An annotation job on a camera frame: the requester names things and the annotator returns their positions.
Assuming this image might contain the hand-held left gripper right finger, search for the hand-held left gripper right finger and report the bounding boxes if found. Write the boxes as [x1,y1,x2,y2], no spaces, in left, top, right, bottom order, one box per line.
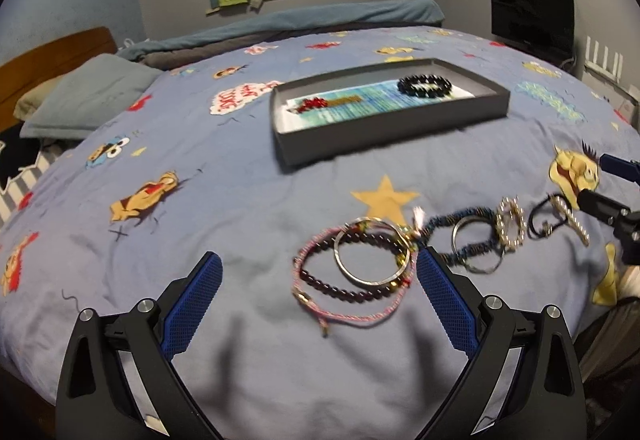
[416,247,586,440]

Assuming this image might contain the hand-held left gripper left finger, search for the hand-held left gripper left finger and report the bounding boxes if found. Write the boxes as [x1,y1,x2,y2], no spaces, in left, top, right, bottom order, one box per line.
[55,251,223,440]

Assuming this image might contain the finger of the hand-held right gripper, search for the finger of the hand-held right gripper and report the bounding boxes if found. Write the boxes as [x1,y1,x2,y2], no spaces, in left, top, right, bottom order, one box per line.
[600,154,640,183]
[577,190,632,225]

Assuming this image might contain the pearl bar hair clip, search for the pearl bar hair clip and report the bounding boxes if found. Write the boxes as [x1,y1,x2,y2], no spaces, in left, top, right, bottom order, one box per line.
[550,196,591,246]

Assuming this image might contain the silver wire bangle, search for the silver wire bangle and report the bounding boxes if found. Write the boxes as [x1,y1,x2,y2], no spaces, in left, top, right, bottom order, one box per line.
[451,215,503,274]

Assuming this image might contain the black hair tie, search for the black hair tie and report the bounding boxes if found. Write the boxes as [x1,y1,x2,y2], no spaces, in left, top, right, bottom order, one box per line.
[527,192,566,238]

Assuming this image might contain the pink braided cord bracelet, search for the pink braided cord bracelet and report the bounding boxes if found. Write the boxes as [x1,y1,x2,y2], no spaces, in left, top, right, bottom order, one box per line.
[292,226,418,338]

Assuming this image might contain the plain silver bangle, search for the plain silver bangle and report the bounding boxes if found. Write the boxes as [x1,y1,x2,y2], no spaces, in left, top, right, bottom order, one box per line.
[334,218,412,284]

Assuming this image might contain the blue braided bracelet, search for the blue braided bracelet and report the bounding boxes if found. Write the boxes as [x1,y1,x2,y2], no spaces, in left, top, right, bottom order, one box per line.
[417,206,506,271]

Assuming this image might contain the dark red bead bracelet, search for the dark red bead bracelet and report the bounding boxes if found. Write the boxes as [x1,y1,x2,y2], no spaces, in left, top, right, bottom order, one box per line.
[298,230,413,303]

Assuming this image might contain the grey shallow box tray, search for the grey shallow box tray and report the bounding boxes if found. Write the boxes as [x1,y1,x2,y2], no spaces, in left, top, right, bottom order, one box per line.
[269,58,511,168]

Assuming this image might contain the blue cartoon printed bedsheet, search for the blue cartoon printed bedsheet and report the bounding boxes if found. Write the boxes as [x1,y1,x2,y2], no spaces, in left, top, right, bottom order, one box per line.
[0,25,640,440]

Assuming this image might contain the black flat screen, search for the black flat screen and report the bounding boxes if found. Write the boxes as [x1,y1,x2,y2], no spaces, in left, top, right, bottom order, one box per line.
[490,0,576,63]

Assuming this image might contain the striped black and white pillow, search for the striped black and white pillow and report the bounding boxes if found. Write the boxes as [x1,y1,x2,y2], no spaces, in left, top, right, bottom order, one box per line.
[0,125,71,231]

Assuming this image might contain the grey-blue pillow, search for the grey-blue pillow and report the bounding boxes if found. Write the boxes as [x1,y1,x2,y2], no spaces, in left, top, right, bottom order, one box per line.
[20,52,163,141]

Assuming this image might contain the beige pillow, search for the beige pillow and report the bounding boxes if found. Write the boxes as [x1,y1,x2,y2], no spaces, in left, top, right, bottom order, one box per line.
[14,79,61,121]

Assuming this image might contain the wooden headboard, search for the wooden headboard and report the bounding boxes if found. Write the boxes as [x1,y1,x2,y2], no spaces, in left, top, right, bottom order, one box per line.
[0,26,118,133]

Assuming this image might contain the blue blanket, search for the blue blanket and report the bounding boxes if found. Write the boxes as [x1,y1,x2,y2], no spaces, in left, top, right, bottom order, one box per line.
[117,0,446,66]

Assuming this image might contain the black bead bracelet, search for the black bead bracelet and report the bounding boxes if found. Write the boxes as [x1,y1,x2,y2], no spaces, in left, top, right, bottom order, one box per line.
[397,75,453,97]

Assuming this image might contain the red bead bracelet in tray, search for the red bead bracelet in tray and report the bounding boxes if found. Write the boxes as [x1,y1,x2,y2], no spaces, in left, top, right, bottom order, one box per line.
[295,96,363,115]

